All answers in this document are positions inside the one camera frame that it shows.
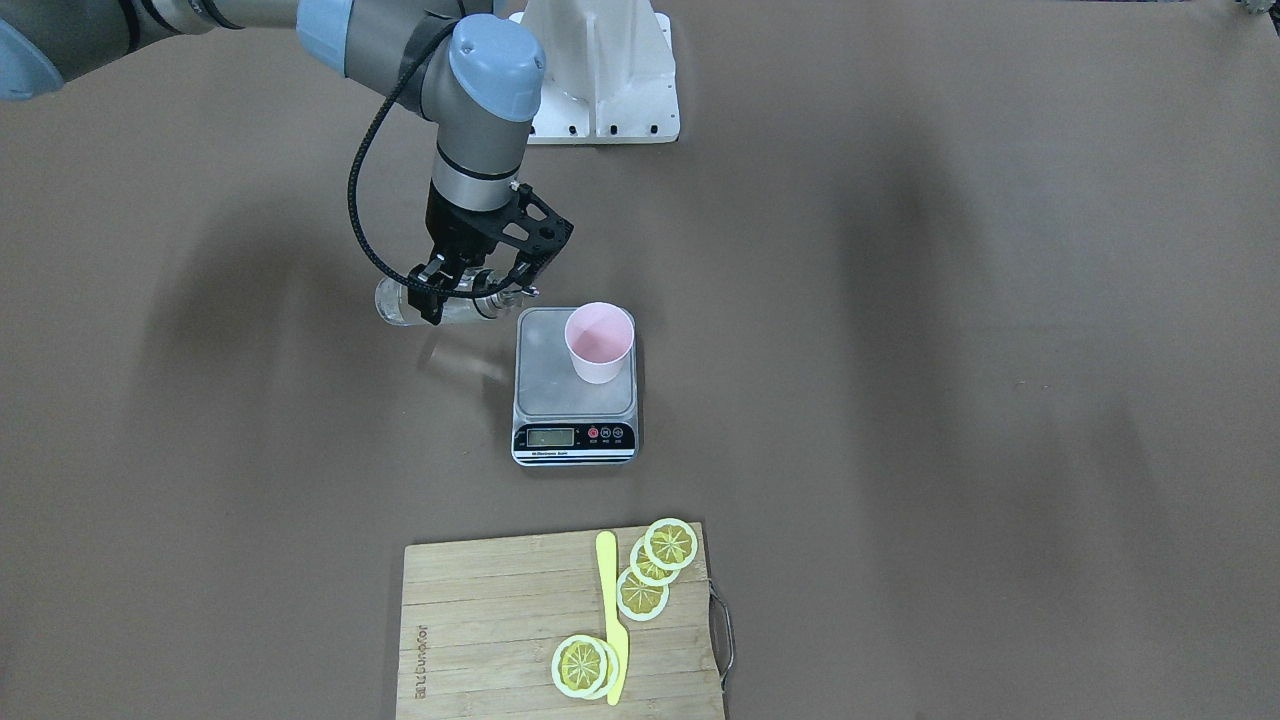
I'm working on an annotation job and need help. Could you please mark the yellow plastic knife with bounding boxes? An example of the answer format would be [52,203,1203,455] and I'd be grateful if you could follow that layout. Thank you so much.
[595,530,630,706]

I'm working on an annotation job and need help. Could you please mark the lemon slice under bottom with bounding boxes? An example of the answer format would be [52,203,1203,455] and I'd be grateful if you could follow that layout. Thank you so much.
[588,638,621,700]

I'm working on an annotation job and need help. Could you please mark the glass sauce bottle metal spout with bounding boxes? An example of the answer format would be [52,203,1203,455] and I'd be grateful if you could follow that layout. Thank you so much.
[374,278,529,327]

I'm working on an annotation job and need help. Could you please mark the bamboo cutting board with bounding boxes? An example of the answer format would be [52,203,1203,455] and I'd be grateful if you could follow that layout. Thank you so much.
[396,530,733,719]

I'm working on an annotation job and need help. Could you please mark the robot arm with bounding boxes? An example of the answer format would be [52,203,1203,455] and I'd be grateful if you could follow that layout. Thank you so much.
[1,1,573,327]

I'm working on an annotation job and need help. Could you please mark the digital kitchen scale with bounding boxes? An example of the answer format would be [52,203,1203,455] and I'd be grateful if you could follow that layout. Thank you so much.
[509,307,641,468]

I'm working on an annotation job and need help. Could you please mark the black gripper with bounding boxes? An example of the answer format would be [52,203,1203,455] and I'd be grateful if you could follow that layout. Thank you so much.
[407,183,573,325]

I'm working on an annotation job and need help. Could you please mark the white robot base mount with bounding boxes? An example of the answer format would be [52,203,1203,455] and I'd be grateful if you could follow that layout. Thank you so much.
[509,1,681,146]

